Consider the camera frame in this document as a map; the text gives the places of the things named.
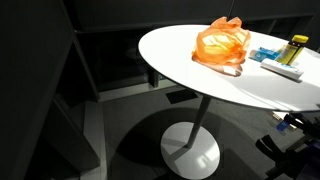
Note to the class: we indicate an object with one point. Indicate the dark bottle with yellow cap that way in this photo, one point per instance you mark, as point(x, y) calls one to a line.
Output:
point(293, 48)

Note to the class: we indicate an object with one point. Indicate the orange plastic bag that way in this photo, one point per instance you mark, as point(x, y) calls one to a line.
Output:
point(222, 46)

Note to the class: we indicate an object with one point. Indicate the white and blue flat box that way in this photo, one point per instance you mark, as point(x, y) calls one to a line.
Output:
point(282, 69)

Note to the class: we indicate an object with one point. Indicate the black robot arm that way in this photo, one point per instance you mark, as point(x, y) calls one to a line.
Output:
point(301, 160)

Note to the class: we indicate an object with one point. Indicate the round white pedestal table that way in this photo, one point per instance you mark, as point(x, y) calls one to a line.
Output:
point(188, 149)

